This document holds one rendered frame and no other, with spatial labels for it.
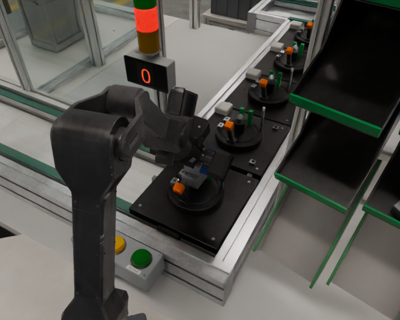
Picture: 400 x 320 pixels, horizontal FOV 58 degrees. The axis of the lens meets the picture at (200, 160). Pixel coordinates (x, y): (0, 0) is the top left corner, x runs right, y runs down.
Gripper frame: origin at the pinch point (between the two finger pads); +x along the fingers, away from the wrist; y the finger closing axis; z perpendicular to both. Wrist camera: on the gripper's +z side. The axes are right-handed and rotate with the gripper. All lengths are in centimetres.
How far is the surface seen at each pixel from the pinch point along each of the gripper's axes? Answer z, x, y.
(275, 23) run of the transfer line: 81, 84, 22
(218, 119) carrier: 15.8, 27.0, 8.9
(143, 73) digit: 14.2, -4.5, 19.6
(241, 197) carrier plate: -4.2, 11.0, -10.5
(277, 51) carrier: 57, 59, 9
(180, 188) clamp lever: -7.7, -4.6, -0.8
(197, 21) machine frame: 72, 81, 60
